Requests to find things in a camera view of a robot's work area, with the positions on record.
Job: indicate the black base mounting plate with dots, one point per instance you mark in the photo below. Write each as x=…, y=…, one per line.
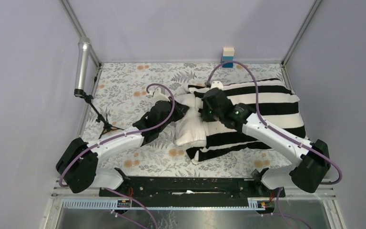
x=195, y=192

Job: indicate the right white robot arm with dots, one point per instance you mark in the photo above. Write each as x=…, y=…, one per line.
x=309, y=159

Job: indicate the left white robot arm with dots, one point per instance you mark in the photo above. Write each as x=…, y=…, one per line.
x=79, y=166

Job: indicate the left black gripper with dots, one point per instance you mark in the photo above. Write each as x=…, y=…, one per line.
x=180, y=110

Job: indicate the white slotted cable duct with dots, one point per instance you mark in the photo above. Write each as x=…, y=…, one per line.
x=116, y=204

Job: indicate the black microphone stand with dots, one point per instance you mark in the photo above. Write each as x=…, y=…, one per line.
x=107, y=127

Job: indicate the silver microphone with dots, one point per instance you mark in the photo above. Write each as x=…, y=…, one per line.
x=84, y=47

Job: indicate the blue and white block stack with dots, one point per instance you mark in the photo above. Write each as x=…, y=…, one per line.
x=227, y=57

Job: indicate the white pillow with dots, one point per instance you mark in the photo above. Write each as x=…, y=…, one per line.
x=190, y=131

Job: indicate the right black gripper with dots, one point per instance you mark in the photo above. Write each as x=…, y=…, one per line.
x=205, y=117

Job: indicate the floral patterned table mat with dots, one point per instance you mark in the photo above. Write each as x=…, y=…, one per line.
x=120, y=94

